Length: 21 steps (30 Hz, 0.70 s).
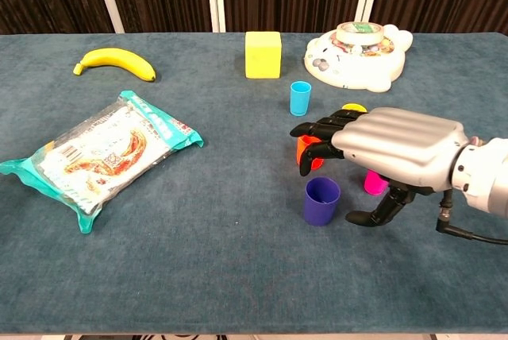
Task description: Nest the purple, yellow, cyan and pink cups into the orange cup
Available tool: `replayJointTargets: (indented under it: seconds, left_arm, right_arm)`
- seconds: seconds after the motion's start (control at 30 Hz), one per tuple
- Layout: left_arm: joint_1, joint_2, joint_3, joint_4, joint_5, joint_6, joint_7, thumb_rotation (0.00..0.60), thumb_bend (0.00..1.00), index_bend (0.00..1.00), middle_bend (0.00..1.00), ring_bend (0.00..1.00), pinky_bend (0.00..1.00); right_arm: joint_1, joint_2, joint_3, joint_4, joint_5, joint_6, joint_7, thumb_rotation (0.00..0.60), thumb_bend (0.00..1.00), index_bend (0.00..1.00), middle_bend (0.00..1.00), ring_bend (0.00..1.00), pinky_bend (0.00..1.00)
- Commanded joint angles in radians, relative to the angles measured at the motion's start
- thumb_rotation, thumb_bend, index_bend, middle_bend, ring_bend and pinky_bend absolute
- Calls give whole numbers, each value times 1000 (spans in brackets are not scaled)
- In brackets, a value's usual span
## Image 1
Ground teal table cloth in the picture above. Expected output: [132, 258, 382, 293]
[0, 31, 508, 336]

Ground orange plastic cup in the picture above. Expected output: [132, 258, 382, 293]
[296, 135, 325, 171]

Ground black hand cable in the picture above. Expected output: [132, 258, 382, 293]
[435, 191, 508, 245]

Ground blue plastic cup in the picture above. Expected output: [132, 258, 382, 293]
[289, 80, 313, 117]

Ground white rabbit toy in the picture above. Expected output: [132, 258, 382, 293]
[303, 21, 414, 94]

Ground yellow banana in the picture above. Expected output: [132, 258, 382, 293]
[72, 47, 157, 83]

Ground teal noodle package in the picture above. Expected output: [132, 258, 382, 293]
[0, 90, 205, 234]

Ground purple plastic cup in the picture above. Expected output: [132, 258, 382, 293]
[304, 176, 342, 227]

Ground pink plastic cup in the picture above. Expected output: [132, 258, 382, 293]
[364, 169, 390, 197]

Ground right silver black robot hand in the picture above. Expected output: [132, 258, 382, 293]
[289, 106, 471, 228]

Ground yellow foam cube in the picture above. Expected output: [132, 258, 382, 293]
[244, 31, 283, 79]

